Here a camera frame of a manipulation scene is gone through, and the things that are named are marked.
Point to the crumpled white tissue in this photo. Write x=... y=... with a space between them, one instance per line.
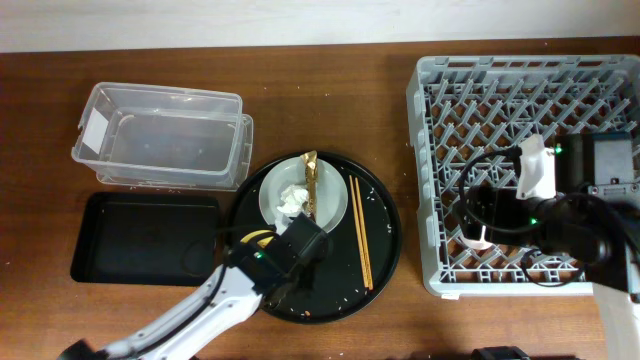
x=294 y=200

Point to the clear plastic bin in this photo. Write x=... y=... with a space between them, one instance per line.
x=165 y=137

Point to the round black tray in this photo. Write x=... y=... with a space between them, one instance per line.
x=332 y=288

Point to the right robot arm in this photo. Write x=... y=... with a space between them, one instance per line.
x=579 y=198

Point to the grey dishwasher rack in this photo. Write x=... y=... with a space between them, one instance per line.
x=462 y=106

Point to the left wooden chopstick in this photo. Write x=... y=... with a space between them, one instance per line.
x=363 y=261

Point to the right wooden chopstick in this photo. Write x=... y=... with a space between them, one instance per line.
x=363 y=229

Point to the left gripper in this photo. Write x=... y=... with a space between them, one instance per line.
x=312 y=258

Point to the pink cup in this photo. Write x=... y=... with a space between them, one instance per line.
x=477 y=244

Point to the grey plate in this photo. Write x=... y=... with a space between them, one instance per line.
x=331 y=191

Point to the yellow bowl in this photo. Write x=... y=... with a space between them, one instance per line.
x=261 y=238

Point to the gold snack wrapper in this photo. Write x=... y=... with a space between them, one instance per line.
x=310 y=162

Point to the black rectangular tray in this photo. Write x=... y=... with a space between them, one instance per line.
x=146 y=239

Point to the wooden chopstick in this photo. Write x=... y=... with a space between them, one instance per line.
x=363 y=229
x=363 y=261

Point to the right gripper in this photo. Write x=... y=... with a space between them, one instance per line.
x=501 y=202

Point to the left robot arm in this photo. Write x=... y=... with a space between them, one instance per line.
x=224 y=300

